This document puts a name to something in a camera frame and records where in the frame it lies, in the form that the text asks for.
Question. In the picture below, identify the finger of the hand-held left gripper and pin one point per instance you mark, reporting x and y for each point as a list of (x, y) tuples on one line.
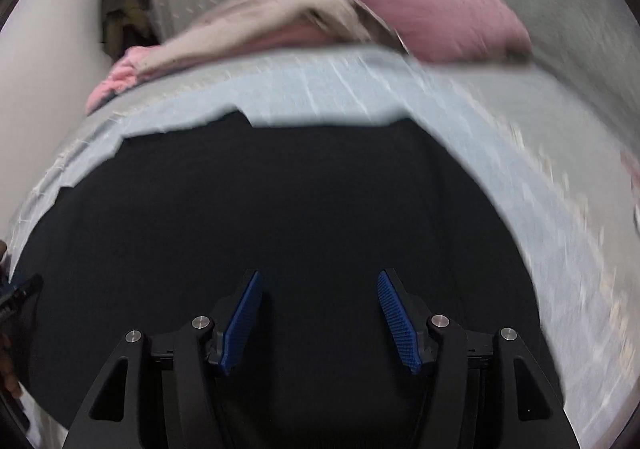
[(22, 293)]

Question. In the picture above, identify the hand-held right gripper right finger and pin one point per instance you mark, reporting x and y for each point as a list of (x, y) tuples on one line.
[(397, 324)]

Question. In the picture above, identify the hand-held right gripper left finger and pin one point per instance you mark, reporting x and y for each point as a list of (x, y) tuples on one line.
[(242, 321)]

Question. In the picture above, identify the black coat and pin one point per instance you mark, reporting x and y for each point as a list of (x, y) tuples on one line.
[(300, 204)]

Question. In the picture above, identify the hanging dark clothes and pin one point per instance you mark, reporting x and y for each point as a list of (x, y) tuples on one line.
[(122, 4)]

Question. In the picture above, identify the pink quilt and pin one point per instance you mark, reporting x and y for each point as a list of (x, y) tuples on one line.
[(112, 79)]

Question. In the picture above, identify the light blue checked blanket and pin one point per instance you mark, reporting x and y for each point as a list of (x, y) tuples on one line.
[(325, 84)]

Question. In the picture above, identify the grey bed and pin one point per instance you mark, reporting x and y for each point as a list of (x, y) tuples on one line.
[(565, 104)]

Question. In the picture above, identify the beige quilt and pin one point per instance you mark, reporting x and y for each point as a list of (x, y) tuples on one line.
[(250, 14)]

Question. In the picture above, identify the pink pillow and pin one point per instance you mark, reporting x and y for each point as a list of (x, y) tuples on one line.
[(440, 14)]

